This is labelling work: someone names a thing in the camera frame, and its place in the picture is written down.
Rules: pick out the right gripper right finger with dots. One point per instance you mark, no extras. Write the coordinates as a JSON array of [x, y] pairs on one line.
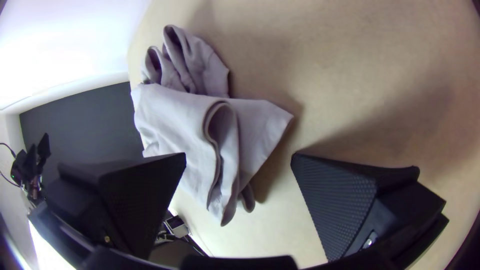
[[337, 202]]

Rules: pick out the grey t-shirt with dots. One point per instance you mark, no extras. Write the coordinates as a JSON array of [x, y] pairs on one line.
[[176, 120]]

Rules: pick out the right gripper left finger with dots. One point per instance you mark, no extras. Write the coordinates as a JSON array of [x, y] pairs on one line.
[[131, 202]]

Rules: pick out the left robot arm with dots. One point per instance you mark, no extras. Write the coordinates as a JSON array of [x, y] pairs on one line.
[[22, 172]]

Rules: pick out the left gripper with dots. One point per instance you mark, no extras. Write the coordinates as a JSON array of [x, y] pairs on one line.
[[44, 148]]

